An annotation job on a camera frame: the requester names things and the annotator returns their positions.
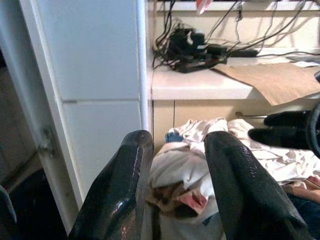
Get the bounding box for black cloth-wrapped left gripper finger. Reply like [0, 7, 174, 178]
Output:
[263, 109, 315, 129]
[247, 126, 311, 150]

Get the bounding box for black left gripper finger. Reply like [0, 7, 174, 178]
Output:
[67, 129, 155, 240]
[203, 130, 314, 240]

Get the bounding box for white patterned garment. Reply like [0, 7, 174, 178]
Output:
[166, 118, 320, 181]

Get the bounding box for brown cardboard sheet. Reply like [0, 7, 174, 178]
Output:
[211, 62, 320, 107]

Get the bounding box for white garment with brown print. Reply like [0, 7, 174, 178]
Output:
[144, 144, 227, 240]

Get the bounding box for white paper sheet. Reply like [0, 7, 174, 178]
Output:
[291, 60, 320, 69]

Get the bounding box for dark blue denim garment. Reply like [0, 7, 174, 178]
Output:
[286, 193, 320, 235]

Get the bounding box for blue cloth piece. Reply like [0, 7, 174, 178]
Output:
[164, 131, 185, 144]

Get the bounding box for metal door hinge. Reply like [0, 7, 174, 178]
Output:
[37, 126, 57, 159]

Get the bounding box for black power strip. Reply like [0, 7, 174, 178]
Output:
[174, 57, 228, 74]

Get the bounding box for white tall cabinet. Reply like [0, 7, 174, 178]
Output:
[0, 0, 147, 235]

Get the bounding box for white round pipe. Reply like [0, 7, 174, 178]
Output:
[135, 0, 150, 133]

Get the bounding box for black power adapter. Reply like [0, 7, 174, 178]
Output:
[168, 27, 208, 55]

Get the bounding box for metal drawer handle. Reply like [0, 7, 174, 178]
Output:
[234, 111, 268, 119]

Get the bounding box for black cable bundle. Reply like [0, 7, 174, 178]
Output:
[151, 0, 320, 71]

